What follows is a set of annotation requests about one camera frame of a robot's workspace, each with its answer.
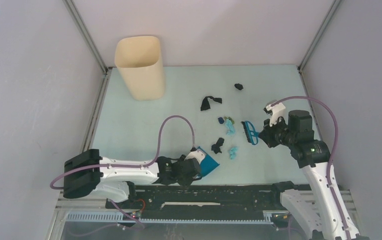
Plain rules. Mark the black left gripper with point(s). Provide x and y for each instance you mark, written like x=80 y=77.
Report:
x=187 y=182

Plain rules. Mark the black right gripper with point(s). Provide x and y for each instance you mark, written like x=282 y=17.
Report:
x=266 y=133

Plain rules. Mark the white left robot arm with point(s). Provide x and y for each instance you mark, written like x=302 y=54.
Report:
x=91 y=174

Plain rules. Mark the light blue paper scrap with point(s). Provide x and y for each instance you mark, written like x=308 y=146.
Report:
x=233 y=152

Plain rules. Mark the blue hand brush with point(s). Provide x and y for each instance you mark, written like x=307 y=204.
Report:
x=250 y=132

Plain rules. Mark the small black paper scrap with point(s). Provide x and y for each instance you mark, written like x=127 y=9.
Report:
x=238 y=86

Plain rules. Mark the black scrap left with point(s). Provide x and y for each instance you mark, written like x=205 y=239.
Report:
x=216 y=147

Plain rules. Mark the right aluminium frame post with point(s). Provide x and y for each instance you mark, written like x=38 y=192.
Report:
x=317 y=39

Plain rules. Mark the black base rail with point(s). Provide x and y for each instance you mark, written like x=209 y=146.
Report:
x=205 y=200

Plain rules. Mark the light blue scrap left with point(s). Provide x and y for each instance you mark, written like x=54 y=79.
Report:
x=230 y=127

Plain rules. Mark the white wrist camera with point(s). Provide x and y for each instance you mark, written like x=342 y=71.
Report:
x=198 y=154
x=275 y=111

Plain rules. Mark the beige waste bin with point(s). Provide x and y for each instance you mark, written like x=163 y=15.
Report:
x=140 y=64

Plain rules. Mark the aluminium frame post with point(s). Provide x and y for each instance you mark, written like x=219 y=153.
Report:
x=104 y=79
x=317 y=39

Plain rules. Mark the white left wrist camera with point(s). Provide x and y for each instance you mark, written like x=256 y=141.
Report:
x=198 y=154

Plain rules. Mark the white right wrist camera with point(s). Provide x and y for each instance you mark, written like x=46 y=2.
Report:
x=275 y=111

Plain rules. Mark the grey cable duct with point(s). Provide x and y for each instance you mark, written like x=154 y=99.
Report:
x=117 y=217

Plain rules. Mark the green paper scrap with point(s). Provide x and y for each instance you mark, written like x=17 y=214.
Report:
x=230 y=119

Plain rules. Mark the blue dustpan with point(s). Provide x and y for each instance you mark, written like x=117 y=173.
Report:
x=208 y=164

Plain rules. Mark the left aluminium frame post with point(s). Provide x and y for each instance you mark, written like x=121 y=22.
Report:
x=104 y=79

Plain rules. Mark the long black paper scrap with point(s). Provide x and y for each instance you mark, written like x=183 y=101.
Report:
x=205 y=105

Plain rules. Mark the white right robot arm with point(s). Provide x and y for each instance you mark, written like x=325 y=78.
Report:
x=332 y=220

